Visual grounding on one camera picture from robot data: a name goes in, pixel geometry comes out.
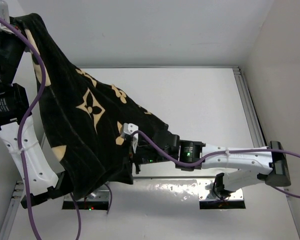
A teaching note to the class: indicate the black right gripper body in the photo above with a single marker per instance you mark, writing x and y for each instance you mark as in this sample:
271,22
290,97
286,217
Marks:
145,154

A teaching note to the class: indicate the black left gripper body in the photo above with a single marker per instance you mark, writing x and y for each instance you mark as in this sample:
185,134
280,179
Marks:
7,49

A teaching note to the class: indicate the black pillowcase with beige flowers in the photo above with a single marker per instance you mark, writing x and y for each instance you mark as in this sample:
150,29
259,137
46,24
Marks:
81,116

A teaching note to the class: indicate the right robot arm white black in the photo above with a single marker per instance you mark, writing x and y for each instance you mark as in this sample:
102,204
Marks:
267,164

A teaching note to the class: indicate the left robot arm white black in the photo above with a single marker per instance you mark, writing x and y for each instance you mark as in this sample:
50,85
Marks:
17,132

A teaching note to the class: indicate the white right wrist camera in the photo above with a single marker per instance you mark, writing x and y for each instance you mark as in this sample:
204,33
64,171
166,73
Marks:
129,129

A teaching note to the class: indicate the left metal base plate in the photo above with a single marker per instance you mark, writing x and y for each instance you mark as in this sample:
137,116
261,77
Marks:
100,194

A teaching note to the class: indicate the metal base plate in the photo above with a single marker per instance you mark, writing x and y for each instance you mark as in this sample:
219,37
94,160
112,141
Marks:
209,191
100,194

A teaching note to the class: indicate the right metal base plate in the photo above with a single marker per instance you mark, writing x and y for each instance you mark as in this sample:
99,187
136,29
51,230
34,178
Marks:
209,191

